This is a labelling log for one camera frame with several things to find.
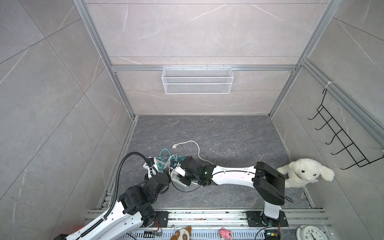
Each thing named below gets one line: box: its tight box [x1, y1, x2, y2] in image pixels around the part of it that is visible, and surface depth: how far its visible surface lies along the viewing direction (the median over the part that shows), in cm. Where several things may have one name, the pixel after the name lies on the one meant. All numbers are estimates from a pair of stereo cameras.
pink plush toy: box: [218, 227, 233, 240], surface depth 69 cm
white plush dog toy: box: [276, 158, 335, 189], surface depth 73 cm
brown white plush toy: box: [170, 226, 192, 240], surface depth 69 cm
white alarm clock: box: [296, 224, 328, 240], surface depth 68 cm
